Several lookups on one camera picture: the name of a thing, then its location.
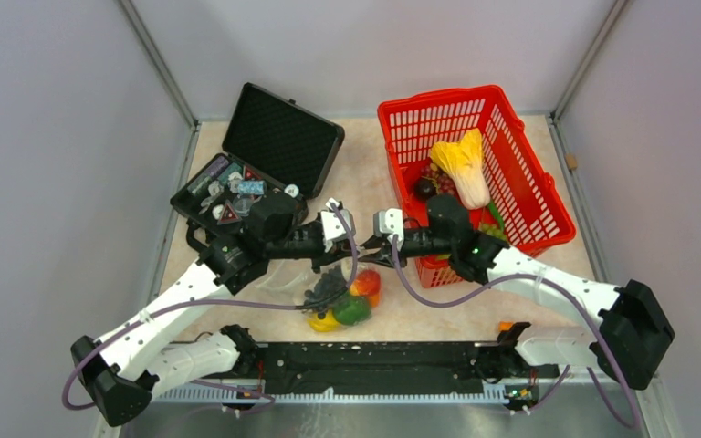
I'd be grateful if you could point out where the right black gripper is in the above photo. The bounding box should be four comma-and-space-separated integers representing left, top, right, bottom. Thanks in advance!
359, 226, 454, 268

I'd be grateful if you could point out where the black grape bunch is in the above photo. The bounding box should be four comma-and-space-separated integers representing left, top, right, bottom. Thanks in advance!
301, 266, 348, 313

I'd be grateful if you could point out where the clear zip top bag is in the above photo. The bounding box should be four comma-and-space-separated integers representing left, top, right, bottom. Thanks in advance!
254, 259, 383, 333

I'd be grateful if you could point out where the red tomato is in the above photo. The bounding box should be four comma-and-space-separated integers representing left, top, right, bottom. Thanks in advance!
349, 268, 382, 308

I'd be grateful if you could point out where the green bell pepper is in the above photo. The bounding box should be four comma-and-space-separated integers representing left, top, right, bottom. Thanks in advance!
332, 295, 371, 326

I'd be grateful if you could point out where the yellow lemon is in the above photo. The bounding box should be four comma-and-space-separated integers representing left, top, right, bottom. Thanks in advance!
307, 311, 343, 333

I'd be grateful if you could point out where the napa cabbage toy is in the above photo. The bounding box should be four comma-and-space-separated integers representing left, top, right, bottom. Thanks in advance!
429, 128, 491, 210

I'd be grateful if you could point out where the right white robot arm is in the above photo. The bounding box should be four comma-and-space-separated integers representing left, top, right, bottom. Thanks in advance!
362, 194, 675, 391

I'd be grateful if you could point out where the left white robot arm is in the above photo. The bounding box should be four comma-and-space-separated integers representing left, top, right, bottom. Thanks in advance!
61, 192, 360, 428

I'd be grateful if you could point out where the dark plum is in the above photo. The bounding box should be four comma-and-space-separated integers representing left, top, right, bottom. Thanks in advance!
413, 177, 438, 203

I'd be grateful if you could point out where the purple grape bunch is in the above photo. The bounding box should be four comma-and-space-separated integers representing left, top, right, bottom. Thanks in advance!
419, 163, 457, 196

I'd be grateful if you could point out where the green grape bunch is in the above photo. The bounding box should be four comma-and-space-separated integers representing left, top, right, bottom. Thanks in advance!
479, 223, 508, 242

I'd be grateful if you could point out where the black poker chip case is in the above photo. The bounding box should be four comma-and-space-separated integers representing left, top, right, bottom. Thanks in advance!
170, 82, 345, 253

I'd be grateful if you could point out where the red plastic basket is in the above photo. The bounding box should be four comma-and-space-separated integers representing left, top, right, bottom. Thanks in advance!
367, 85, 576, 287

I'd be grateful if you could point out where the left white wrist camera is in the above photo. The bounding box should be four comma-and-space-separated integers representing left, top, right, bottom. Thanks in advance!
319, 198, 356, 253

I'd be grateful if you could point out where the orange handled tool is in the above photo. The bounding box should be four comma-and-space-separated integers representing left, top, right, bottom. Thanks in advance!
497, 321, 517, 333

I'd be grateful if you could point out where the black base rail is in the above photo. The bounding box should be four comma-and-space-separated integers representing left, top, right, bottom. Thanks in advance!
215, 341, 560, 396

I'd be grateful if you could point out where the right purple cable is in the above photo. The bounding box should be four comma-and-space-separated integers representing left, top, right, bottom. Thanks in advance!
389, 235, 645, 432

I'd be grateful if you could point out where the purple cable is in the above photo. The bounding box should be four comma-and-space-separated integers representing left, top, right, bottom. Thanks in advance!
61, 202, 361, 412
389, 235, 645, 432

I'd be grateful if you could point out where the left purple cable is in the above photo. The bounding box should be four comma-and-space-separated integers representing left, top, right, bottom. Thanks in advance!
61, 202, 361, 412

